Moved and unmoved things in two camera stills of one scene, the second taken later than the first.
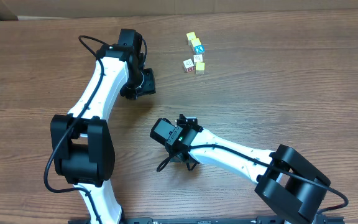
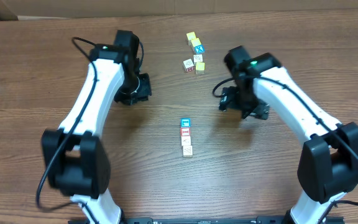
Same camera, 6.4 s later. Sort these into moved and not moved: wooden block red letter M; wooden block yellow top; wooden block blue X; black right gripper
Moved: black right gripper
Not moved: wooden block yellow top; wooden block blue X; wooden block red letter M
